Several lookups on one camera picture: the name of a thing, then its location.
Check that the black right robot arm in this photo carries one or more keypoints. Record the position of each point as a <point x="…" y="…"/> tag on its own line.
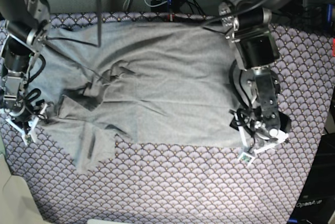
<point x="27" y="24"/>

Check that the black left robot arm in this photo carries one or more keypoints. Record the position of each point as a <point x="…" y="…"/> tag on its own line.
<point x="282" y="77"/>

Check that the light grey T-shirt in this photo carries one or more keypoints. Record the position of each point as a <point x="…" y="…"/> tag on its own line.
<point x="149" y="82"/>

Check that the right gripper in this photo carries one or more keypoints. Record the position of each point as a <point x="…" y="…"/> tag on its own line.
<point x="22" y="110"/>

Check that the black OpenArm box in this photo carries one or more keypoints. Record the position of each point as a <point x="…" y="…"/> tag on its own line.
<point x="316" y="201"/>

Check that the blue clamp post right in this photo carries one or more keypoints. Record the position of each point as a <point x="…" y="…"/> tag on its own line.
<point x="327" y="17"/>

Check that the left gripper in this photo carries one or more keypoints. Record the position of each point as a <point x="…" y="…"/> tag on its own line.
<point x="256" y="129"/>

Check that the fan-patterned table cloth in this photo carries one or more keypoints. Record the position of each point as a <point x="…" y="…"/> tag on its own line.
<point x="160" y="183"/>

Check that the red clamp at right edge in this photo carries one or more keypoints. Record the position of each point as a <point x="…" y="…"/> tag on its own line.
<point x="333" y="47"/>

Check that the red-tipped table clamp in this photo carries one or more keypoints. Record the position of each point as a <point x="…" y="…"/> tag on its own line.
<point x="170" y="9"/>

